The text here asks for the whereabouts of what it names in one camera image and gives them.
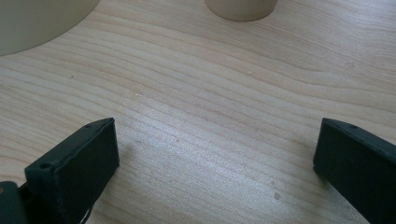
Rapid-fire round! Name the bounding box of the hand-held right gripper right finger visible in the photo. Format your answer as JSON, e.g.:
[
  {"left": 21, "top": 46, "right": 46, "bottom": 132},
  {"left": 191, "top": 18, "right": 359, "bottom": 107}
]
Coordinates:
[{"left": 313, "top": 118, "right": 396, "bottom": 224}]

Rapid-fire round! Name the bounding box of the brown paper cup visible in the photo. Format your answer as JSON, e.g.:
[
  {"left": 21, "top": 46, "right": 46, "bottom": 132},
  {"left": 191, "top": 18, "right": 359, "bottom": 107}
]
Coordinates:
[{"left": 204, "top": 0, "right": 279, "bottom": 22}]

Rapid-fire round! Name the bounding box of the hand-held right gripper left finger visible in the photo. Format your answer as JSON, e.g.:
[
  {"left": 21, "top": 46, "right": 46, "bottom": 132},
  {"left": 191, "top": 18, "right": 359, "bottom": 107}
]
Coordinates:
[{"left": 23, "top": 117, "right": 120, "bottom": 224}]

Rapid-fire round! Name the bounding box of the cream square tub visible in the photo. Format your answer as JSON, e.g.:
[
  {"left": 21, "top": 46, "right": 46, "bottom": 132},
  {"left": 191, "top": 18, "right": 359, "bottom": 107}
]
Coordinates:
[{"left": 0, "top": 0, "right": 101, "bottom": 57}]

